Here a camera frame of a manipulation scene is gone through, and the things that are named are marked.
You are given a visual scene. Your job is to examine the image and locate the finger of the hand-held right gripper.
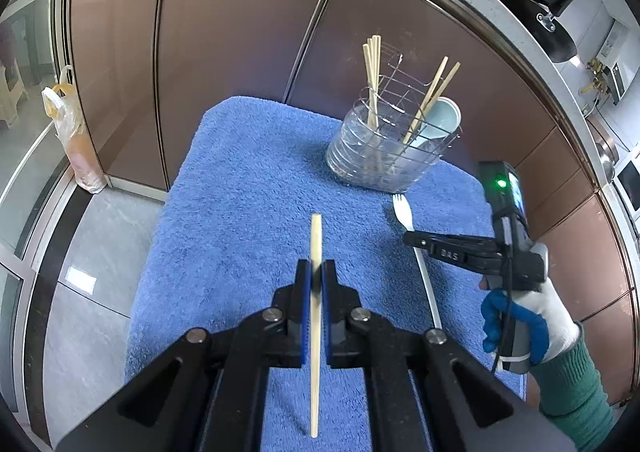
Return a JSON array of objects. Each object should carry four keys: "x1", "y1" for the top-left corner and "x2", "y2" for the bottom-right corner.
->
[{"x1": 403, "y1": 230, "x2": 502, "y2": 273}]

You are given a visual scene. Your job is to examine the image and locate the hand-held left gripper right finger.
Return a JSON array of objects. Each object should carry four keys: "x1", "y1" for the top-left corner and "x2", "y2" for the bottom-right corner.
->
[{"x1": 321, "y1": 259, "x2": 577, "y2": 452}]

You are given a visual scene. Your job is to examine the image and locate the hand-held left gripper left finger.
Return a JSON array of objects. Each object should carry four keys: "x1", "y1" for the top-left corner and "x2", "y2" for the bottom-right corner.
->
[{"x1": 55, "y1": 259, "x2": 314, "y2": 452}]

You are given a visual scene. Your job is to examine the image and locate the white plastic fork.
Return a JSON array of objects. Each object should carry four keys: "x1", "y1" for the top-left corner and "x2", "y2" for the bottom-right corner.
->
[{"x1": 391, "y1": 193, "x2": 445, "y2": 333}]

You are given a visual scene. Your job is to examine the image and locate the pale blue cup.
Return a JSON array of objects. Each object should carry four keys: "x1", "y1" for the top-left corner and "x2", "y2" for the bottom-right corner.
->
[{"x1": 407, "y1": 98, "x2": 462, "y2": 151}]

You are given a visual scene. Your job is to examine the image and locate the wire utensil rack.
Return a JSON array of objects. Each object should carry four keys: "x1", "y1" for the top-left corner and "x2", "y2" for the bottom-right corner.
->
[{"x1": 326, "y1": 49, "x2": 464, "y2": 191}]

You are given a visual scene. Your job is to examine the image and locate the person's right forearm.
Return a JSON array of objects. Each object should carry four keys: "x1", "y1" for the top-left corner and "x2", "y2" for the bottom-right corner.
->
[{"x1": 529, "y1": 324, "x2": 620, "y2": 452}]

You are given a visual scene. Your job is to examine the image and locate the person's right hand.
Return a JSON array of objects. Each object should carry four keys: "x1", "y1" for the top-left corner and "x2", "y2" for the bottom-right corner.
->
[{"x1": 480, "y1": 244, "x2": 582, "y2": 367}]

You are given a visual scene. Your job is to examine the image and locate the blue towel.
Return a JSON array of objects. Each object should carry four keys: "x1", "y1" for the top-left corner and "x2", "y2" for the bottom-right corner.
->
[{"x1": 124, "y1": 96, "x2": 527, "y2": 452}]

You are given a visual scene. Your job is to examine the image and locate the steel pot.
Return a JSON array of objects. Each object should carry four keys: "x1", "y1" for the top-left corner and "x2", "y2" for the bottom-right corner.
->
[{"x1": 594, "y1": 136, "x2": 622, "y2": 183}]

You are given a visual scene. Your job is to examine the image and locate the white microwave oven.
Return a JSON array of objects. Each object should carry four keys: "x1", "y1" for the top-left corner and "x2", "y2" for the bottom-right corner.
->
[{"x1": 614, "y1": 151, "x2": 640, "y2": 213}]

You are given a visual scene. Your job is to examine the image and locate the brass gas valves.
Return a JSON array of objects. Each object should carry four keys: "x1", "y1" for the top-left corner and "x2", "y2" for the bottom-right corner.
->
[{"x1": 579, "y1": 58, "x2": 610, "y2": 100}]

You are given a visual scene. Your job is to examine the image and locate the white water heater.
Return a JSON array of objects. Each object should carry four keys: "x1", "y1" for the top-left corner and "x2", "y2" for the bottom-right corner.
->
[{"x1": 596, "y1": 20, "x2": 632, "y2": 106}]

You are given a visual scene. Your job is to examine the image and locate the black frying pan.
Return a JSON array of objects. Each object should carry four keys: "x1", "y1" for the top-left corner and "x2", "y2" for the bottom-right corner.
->
[{"x1": 495, "y1": 0, "x2": 585, "y2": 66}]

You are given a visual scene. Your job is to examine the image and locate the brown kitchen counter cabinet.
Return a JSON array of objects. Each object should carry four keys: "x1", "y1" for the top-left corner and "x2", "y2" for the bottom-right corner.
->
[{"x1": 62, "y1": 0, "x2": 640, "y2": 408}]

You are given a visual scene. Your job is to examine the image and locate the yellow plastic bag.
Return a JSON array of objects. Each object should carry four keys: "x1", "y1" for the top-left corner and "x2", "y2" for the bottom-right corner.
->
[{"x1": 41, "y1": 66, "x2": 107, "y2": 195}]

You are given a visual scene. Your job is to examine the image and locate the glass sliding door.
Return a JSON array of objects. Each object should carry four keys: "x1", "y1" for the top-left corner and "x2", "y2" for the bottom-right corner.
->
[{"x1": 0, "y1": 0, "x2": 73, "y2": 293}]

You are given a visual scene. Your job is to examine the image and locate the beige plastic stool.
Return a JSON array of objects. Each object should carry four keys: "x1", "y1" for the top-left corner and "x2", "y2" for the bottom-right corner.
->
[{"x1": 0, "y1": 62, "x2": 30, "y2": 127}]

